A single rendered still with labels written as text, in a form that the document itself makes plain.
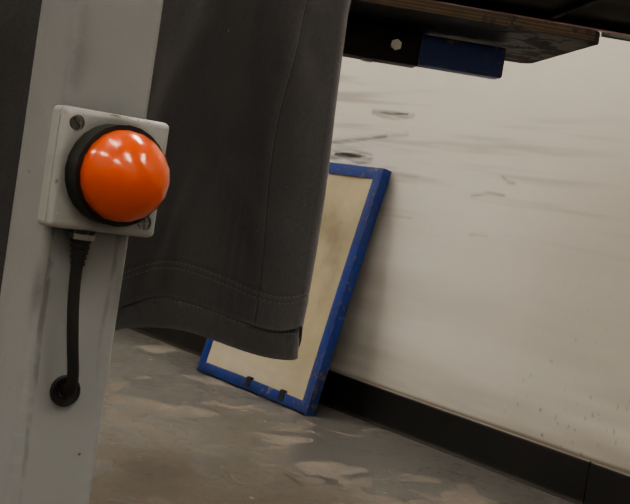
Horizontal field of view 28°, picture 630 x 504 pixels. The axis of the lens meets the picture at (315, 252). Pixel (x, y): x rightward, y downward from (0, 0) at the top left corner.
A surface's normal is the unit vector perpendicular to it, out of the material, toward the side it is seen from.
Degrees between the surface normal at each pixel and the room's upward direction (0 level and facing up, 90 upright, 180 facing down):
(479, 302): 90
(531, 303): 90
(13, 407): 90
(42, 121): 90
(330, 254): 79
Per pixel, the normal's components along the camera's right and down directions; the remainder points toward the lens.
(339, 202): -0.77, -0.26
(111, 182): -0.22, 0.18
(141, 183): 0.41, 0.28
